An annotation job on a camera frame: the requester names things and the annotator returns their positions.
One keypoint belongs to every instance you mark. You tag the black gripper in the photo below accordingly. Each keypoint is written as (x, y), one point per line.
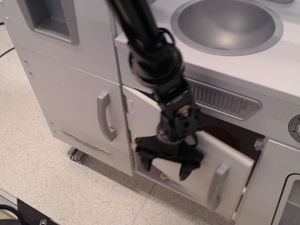
(151, 147)

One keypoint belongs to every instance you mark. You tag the white cabinet door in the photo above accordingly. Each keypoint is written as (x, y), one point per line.
(203, 168)

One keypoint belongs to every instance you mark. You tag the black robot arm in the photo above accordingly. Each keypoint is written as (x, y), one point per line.
(158, 65)

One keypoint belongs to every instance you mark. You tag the white toy fridge cabinet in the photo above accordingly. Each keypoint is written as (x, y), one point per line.
(66, 80)

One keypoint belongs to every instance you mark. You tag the white toy bottle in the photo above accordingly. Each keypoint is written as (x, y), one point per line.
(164, 177)

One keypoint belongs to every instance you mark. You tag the lower metal door hinge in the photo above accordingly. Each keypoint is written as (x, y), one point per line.
(131, 139)

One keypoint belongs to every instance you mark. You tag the metal door hinge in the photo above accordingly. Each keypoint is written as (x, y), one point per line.
(131, 139)
(126, 104)

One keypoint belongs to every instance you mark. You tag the amber transparent toy pot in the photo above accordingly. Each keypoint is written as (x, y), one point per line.
(223, 135)

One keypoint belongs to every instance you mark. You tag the upper metal door hinge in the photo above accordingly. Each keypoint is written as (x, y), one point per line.
(126, 104)

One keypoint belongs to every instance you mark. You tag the grey vent grille panel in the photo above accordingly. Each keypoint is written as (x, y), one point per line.
(223, 101)

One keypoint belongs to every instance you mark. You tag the aluminium extrusion foot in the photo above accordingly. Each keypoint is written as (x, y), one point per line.
(76, 155)

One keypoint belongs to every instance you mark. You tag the white oven door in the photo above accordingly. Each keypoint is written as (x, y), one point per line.
(268, 191)

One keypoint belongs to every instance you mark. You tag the white toy kitchen unit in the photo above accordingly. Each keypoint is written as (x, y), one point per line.
(271, 76)

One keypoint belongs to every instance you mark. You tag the black round dial knob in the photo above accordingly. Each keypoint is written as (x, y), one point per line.
(294, 128)

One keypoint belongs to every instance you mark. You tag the silver round sink bowl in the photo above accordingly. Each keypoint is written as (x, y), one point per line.
(227, 27)

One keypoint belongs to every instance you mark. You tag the grey recessed dispenser panel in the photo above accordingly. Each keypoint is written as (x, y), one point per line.
(52, 18)

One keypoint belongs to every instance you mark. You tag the grey cabinet door handle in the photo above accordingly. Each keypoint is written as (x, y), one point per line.
(220, 174)

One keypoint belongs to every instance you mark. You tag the grey fridge door handle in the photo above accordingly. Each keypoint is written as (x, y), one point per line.
(103, 101)

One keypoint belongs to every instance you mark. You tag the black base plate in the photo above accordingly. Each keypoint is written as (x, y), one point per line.
(25, 215)

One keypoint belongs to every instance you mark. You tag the aluminium frame rail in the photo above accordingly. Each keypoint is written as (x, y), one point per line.
(7, 199)

